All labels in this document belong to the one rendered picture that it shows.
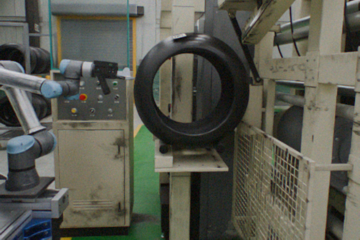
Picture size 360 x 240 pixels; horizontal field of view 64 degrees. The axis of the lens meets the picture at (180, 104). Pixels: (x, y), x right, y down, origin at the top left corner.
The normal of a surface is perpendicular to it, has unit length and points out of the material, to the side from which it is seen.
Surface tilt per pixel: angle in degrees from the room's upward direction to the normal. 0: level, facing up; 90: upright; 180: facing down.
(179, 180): 90
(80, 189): 90
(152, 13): 90
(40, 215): 90
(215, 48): 80
